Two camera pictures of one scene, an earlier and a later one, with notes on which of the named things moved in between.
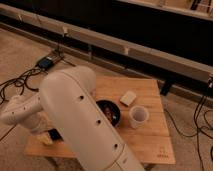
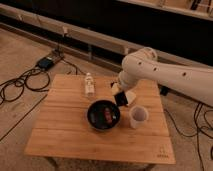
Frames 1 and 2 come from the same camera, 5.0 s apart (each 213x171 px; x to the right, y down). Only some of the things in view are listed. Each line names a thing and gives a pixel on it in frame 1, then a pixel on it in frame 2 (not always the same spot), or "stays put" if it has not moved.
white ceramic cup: x=138 y=116 stays put
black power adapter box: x=45 y=63 stays put
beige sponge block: x=127 y=98 stays put
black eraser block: x=55 y=135 to x=120 y=99
